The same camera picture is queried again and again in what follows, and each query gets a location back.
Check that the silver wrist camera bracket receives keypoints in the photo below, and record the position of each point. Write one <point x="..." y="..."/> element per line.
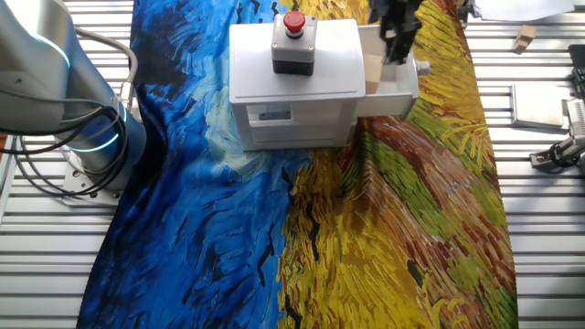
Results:
<point x="466" y="13"/>

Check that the white drawer cabinet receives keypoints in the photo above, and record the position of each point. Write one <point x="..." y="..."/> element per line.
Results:
<point x="338" y="55"/>

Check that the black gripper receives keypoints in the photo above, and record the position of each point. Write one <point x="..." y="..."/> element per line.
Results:
<point x="395" y="13"/>

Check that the black clamp tool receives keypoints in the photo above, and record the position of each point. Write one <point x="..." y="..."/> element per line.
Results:
<point x="544" y="161"/>

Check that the grey box red stop button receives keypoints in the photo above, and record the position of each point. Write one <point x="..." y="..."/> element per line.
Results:
<point x="294" y="48"/>

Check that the white flat box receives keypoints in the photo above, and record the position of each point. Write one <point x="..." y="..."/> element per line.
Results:
<point x="537" y="106"/>

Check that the painted wheatfield cloth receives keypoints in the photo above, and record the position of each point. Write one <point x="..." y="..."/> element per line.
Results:
<point x="205" y="228"/>

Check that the black device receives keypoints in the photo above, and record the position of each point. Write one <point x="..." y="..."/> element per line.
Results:
<point x="579" y="77"/>

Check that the tan wooden block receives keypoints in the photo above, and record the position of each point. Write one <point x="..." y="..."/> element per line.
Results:
<point x="372" y="73"/>

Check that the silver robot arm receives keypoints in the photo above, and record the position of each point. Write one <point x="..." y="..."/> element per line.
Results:
<point x="45" y="82"/>

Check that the small pale wooden block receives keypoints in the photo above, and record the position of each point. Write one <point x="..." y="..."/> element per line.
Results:
<point x="525" y="37"/>

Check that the white flat board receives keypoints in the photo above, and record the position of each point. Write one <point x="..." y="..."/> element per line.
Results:
<point x="525" y="9"/>

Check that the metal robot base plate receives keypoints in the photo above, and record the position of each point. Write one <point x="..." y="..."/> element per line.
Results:
<point x="98" y="199"/>

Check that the ribbed silver device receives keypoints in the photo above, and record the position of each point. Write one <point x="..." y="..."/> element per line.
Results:
<point x="577" y="116"/>

